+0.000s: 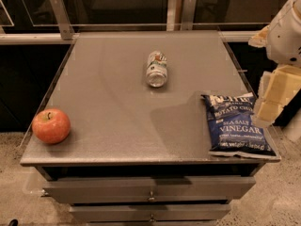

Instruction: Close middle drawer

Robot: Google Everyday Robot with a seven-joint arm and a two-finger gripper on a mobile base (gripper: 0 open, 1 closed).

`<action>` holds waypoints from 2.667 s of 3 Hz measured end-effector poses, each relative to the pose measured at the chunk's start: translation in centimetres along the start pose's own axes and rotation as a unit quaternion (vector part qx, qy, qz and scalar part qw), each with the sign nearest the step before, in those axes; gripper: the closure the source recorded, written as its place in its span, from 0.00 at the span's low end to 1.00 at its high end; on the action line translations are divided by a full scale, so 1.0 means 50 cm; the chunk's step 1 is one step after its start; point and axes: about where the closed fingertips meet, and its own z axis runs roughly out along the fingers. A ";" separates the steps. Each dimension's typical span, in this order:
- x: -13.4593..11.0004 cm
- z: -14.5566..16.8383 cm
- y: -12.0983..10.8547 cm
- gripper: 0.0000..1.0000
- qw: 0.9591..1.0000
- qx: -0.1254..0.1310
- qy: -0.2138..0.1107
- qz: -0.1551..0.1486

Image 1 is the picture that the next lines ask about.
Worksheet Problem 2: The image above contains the grey bottom drawer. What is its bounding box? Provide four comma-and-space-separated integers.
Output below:
70, 204, 230, 222

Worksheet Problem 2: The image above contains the right metal bracket post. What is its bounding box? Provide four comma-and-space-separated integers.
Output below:
166, 0, 197, 31

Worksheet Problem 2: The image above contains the left metal bracket post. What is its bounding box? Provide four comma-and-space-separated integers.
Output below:
49, 0, 74, 40

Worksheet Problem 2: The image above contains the blue potato chip bag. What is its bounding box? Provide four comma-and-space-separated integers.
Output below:
202, 92, 277, 158

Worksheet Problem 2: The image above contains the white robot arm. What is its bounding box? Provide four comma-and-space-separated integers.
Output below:
248, 0, 301, 127

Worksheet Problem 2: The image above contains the grey drawer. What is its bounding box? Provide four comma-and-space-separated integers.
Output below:
70, 204, 230, 222
43, 176, 256, 204

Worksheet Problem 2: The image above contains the grey drawer cabinet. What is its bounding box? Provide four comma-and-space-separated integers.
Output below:
19, 30, 282, 226

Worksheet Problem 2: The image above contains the metal bracket post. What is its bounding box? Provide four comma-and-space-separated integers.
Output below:
49, 0, 74, 40
166, 0, 197, 31

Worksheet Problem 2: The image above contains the horizontal metal rail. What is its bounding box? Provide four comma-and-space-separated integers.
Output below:
0, 30, 266, 47

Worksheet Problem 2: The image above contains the red apple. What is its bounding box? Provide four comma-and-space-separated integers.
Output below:
32, 108, 71, 144

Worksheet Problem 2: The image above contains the silver green soda can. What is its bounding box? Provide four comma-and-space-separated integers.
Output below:
146, 51, 167, 88

